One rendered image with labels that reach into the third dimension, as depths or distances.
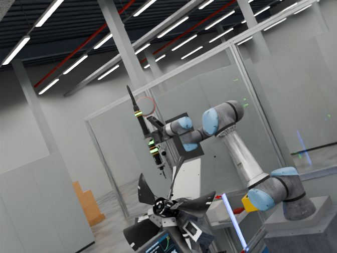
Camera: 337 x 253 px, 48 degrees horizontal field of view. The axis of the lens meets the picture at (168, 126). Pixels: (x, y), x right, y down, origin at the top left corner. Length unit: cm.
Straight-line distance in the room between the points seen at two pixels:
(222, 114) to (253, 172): 30
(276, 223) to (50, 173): 649
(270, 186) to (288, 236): 24
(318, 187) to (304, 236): 99
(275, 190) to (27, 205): 640
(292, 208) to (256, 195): 21
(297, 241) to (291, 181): 26
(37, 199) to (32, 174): 49
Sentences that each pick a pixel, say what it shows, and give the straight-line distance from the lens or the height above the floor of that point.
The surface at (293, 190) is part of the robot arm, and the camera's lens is 185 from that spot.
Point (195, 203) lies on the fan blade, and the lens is 231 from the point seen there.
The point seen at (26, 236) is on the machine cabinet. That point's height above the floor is 79.
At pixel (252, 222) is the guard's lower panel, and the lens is 306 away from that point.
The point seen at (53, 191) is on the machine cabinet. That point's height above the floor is 134.
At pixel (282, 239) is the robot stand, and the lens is 188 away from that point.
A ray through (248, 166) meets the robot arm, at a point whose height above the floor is 135.
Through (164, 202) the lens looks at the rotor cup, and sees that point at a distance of 241.
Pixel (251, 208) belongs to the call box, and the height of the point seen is 100.
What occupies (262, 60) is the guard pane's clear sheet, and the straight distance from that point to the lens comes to 268.
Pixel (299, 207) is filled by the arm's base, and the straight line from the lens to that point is 188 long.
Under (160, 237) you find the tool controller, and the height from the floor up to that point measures 125.
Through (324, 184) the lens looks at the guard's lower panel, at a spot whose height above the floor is 90.
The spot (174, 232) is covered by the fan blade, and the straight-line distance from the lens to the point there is 238.
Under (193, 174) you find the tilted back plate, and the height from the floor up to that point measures 128.
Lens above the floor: 167
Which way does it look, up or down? level
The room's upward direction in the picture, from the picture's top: 23 degrees counter-clockwise
